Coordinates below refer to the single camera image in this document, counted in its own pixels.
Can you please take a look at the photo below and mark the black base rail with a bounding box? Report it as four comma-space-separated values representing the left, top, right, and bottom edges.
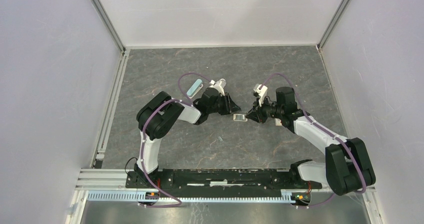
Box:
125, 168, 323, 198

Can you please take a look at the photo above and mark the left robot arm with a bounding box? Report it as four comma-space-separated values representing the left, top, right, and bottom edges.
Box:
125, 87, 241, 189

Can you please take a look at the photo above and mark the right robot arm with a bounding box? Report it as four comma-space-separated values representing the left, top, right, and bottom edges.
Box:
246, 84, 376, 196

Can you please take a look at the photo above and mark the light blue stapler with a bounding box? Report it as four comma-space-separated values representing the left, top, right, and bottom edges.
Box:
186, 79, 204, 99

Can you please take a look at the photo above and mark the white cable tray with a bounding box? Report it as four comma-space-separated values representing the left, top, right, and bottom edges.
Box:
87, 190, 310, 204

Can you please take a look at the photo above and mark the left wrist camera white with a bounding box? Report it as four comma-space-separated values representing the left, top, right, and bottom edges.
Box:
209, 78, 227, 96

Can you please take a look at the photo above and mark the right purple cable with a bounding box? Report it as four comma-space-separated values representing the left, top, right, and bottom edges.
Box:
259, 72, 367, 210

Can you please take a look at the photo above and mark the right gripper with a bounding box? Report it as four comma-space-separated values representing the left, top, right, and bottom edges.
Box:
245, 95, 284, 124

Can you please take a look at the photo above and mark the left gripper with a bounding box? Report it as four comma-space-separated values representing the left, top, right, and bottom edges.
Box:
207, 92, 242, 116

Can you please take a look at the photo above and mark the staple box grey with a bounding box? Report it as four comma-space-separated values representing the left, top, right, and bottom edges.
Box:
233, 113, 248, 122

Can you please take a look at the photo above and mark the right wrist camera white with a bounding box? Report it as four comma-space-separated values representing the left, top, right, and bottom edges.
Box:
253, 83, 268, 107

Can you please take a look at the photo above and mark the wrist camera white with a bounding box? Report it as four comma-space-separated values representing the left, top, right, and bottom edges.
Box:
209, 78, 227, 96
253, 83, 268, 107

